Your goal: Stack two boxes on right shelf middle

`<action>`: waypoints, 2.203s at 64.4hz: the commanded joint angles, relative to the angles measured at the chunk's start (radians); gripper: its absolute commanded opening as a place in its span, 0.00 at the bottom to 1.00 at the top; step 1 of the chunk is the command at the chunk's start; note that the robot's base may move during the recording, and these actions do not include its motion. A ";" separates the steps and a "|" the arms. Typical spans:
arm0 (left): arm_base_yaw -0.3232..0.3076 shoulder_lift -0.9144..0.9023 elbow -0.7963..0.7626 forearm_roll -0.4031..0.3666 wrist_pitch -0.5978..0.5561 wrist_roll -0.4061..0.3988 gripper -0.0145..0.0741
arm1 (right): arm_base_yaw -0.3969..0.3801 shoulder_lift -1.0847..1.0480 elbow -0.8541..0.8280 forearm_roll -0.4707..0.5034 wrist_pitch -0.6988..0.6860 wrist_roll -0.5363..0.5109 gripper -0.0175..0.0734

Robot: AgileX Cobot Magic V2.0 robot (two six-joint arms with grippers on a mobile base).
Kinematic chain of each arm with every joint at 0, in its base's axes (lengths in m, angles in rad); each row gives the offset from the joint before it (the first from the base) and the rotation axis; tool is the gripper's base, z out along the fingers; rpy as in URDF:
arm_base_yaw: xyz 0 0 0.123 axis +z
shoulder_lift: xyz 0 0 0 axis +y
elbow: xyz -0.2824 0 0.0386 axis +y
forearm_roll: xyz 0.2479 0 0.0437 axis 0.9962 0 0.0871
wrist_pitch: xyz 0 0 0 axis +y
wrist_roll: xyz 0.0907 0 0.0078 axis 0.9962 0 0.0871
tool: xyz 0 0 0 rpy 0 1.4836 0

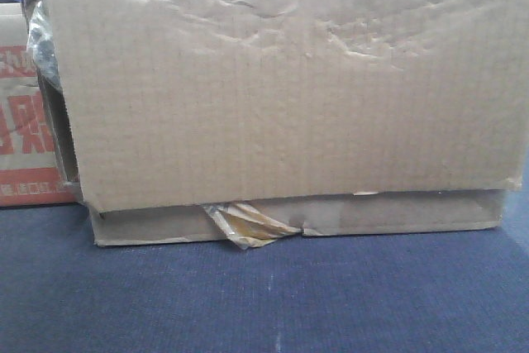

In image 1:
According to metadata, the large brown cardboard box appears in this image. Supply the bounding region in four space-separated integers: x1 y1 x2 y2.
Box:
22 0 528 246

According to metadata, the clear plastic wrap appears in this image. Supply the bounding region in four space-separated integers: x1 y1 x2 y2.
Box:
26 0 63 93

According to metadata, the red printed cardboard box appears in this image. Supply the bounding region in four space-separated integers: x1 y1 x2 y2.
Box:
1 3 75 207

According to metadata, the torn yellowish packing tape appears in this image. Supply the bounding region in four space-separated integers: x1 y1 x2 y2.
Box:
202 203 303 250

